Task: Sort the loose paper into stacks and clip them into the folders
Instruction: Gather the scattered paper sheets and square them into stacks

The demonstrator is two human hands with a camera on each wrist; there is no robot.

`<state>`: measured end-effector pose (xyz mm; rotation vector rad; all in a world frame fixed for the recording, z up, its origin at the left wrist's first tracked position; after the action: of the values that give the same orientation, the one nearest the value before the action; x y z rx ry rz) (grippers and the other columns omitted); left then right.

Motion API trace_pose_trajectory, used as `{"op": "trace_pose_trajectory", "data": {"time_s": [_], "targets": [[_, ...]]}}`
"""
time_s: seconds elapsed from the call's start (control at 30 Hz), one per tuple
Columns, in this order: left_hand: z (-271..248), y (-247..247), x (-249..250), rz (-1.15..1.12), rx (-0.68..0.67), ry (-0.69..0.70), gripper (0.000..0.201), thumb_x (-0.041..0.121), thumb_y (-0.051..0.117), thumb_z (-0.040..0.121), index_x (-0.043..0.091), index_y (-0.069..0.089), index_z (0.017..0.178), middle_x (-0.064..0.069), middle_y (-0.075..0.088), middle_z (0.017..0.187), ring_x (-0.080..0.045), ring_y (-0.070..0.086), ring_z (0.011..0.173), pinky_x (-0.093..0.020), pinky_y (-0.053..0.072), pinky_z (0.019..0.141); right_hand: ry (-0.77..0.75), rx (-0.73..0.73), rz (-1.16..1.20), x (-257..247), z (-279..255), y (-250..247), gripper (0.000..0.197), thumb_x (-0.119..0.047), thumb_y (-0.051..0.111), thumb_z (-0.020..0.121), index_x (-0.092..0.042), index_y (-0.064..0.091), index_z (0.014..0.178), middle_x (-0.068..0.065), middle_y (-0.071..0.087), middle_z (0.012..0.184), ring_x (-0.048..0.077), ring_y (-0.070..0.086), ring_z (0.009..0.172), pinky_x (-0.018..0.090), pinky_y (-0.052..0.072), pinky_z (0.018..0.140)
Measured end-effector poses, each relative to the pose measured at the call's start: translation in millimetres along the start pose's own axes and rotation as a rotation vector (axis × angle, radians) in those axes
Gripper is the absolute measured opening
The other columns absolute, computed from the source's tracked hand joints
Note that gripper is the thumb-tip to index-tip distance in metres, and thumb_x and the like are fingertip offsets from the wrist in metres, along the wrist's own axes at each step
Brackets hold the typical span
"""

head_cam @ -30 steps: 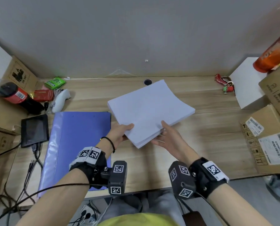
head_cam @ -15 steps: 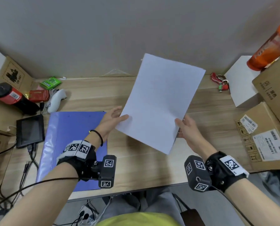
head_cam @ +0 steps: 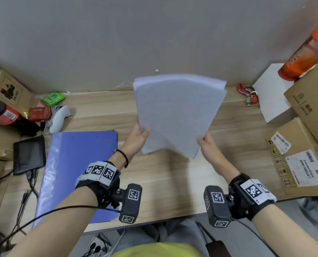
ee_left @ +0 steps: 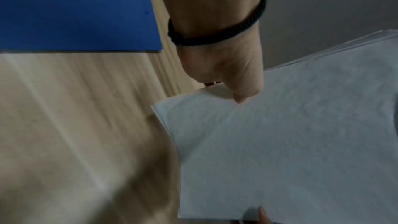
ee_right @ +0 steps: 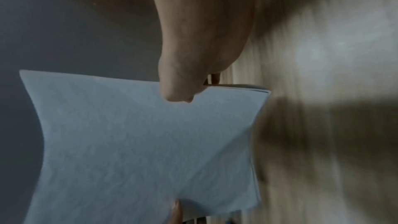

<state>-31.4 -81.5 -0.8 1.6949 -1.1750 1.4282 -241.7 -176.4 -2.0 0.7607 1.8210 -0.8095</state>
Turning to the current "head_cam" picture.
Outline person's right hand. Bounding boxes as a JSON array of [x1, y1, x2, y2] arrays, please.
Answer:
[[196, 131, 241, 184]]

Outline person's left hand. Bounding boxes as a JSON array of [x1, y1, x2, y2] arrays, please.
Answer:
[[116, 118, 151, 165]]

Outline tidy white paper stack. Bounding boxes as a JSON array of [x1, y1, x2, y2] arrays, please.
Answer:
[[133, 74, 228, 160]]

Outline blue plastic folder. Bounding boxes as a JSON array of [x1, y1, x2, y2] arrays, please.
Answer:
[[32, 130, 119, 229]]

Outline person's right forearm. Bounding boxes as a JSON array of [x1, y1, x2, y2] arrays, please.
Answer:
[[251, 203, 318, 257]]

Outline person's left forearm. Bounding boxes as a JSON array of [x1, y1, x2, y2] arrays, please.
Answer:
[[6, 184, 98, 257]]

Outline person's yellow shirt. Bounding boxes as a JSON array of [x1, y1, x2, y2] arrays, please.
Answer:
[[109, 242, 205, 257]]

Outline clear tape piece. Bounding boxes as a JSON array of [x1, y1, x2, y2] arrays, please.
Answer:
[[116, 81, 135, 90]]

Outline white handheld controller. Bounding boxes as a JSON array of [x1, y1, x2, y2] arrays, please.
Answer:
[[48, 105, 72, 135]]

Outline flat cardboard box with labels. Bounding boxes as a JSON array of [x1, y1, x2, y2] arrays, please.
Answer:
[[265, 117, 318, 200]]

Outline small white box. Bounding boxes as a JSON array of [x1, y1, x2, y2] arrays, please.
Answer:
[[252, 63, 296, 124]]

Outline dark brown chair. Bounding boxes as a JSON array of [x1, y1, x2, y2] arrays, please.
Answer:
[[196, 221, 232, 257]]

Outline green gum packet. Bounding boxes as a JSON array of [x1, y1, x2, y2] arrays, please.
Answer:
[[40, 91, 66, 107]]

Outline red snack packet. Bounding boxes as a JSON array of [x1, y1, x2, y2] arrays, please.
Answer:
[[27, 106, 52, 122]]

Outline small black tablet screen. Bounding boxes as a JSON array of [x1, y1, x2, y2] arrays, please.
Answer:
[[12, 135, 46, 176]]

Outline white power strip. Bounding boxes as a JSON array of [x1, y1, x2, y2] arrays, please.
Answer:
[[88, 234, 113, 257]]

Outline large cardboard box with window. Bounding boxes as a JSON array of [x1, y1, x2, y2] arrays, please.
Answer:
[[284, 55, 318, 158]]

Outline red can with black lid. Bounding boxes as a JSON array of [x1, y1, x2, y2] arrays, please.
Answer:
[[0, 100, 20, 126]]

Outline orange drink bottle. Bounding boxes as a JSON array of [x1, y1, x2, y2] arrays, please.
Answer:
[[278, 18, 318, 81]]

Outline brown box with white top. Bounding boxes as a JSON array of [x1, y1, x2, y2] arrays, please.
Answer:
[[0, 61, 34, 161]]

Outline black bead bracelet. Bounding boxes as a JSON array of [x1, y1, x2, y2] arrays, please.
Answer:
[[114, 149, 129, 169]]

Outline black wrist camera with markers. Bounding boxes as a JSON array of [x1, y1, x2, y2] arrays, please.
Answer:
[[204, 173, 278, 228], [75, 161, 143, 225]]

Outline red keychain with green charm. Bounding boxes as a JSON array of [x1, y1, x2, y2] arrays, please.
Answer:
[[236, 82, 260, 107]]

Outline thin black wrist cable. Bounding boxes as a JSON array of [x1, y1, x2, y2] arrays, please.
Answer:
[[231, 218, 280, 257], [0, 205, 121, 255]]

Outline white coiled cable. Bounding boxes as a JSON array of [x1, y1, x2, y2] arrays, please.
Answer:
[[41, 104, 62, 134]]

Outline black tablet cable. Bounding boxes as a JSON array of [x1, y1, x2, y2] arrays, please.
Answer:
[[25, 170, 39, 198]]

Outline black cable bundle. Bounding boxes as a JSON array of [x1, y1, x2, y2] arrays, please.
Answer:
[[0, 168, 32, 255]]

